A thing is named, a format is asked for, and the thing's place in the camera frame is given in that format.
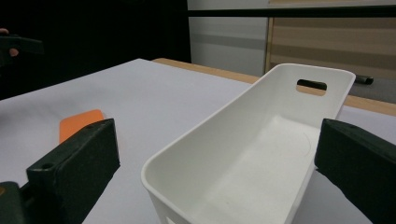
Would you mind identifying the white plastic basket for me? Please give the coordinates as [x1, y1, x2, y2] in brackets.
[140, 63, 357, 224]

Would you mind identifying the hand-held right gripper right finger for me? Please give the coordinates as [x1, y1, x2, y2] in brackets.
[314, 118, 396, 224]

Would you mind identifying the wooden cabinet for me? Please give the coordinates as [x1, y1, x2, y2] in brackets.
[264, 0, 396, 81]

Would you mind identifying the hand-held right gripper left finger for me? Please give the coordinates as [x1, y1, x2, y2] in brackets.
[19, 118, 121, 224]

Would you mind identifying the black caster wheel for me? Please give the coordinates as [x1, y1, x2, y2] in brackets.
[354, 75, 375, 86]

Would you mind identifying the white cabinet panel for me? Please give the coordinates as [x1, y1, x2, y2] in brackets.
[186, 0, 273, 77]

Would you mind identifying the orange phone case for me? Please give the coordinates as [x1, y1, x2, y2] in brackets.
[59, 108, 106, 145]

